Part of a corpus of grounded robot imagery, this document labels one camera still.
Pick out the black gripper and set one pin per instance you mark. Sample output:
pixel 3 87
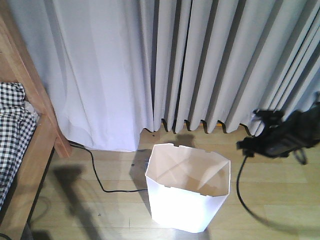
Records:
pixel 268 145

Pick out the white paper trash bin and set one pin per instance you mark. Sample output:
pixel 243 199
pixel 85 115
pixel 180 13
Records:
pixel 186 186

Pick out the light grey curtain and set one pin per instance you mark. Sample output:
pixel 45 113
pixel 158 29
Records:
pixel 115 67

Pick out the black white checkered bedding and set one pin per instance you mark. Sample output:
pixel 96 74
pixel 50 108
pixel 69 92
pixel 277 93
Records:
pixel 17 126

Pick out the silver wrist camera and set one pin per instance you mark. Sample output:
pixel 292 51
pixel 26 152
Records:
pixel 268 116

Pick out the wooden bed frame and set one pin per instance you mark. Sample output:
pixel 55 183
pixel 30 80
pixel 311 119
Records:
pixel 16 66

